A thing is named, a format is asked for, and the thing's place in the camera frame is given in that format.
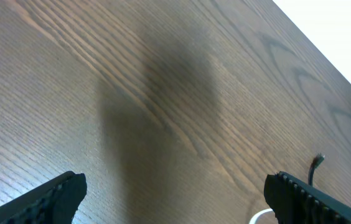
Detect thick black cable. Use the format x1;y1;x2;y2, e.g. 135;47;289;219
307;152;325;187

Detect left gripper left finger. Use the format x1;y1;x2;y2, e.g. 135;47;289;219
0;171;87;224

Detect white cable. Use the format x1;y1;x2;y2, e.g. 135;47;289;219
248;207;276;224

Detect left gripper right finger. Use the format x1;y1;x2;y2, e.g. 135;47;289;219
263;172;351;224

